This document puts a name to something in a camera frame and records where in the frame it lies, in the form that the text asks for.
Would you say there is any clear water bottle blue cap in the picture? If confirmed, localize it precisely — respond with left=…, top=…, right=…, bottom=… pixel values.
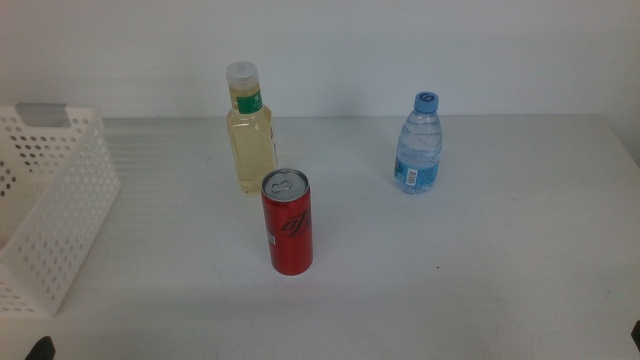
left=393, top=91, right=444, bottom=195

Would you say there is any yellow liquid bottle green label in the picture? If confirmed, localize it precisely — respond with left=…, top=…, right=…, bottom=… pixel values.
left=225, top=60, right=279, bottom=195

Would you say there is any red soda can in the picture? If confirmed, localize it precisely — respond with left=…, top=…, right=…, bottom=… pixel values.
left=260, top=168, right=314, bottom=277

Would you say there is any white perforated plastic basket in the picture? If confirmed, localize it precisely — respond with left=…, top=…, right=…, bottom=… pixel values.
left=0, top=102, right=122, bottom=320

